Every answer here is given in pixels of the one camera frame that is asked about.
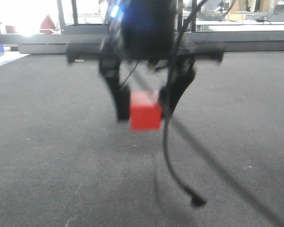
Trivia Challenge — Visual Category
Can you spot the white background table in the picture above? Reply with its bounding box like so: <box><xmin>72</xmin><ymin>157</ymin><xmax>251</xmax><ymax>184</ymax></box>
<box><xmin>196</xmin><ymin>20</ymin><xmax>284</xmax><ymax>32</ymax></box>

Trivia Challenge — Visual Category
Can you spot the black metal table frame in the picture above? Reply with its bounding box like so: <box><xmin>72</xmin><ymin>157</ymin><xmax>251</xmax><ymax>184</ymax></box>
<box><xmin>0</xmin><ymin>0</ymin><xmax>284</xmax><ymax>55</ymax></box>

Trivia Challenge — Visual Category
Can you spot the red bag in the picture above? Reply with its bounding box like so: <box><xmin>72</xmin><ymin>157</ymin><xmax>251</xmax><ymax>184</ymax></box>
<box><xmin>39</xmin><ymin>14</ymin><xmax>56</xmax><ymax>35</ymax></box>

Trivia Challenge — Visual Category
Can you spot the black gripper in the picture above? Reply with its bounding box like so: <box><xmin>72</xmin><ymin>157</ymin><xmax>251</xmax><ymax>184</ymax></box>
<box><xmin>65</xmin><ymin>0</ymin><xmax>224</xmax><ymax>121</ymax></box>

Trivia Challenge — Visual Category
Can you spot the black dangling cable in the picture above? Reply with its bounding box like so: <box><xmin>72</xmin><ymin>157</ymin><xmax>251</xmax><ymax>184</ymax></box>
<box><xmin>161</xmin><ymin>0</ymin><xmax>208</xmax><ymax>208</ymax></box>

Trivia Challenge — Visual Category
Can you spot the red magnetic cube block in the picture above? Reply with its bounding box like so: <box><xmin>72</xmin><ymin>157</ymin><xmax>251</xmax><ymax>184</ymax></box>
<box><xmin>130</xmin><ymin>91</ymin><xmax>162</xmax><ymax>131</ymax></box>

